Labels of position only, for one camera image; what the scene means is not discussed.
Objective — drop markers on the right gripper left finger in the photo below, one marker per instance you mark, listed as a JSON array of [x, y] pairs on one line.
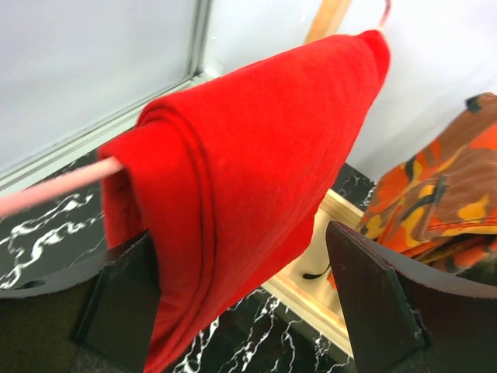
[[94, 316]]

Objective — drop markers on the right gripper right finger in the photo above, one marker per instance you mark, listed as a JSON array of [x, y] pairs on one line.
[[403, 316]]

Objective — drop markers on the orange camouflage trousers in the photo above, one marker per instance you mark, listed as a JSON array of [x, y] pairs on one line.
[[439, 207]]

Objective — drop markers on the pink wire hanger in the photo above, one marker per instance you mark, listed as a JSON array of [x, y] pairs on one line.
[[58, 182]]

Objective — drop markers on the red trousers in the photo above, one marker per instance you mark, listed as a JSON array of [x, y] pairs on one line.
[[213, 248]]

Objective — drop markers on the wooden clothes rack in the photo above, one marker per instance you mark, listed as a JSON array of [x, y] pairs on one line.
[[303, 285]]

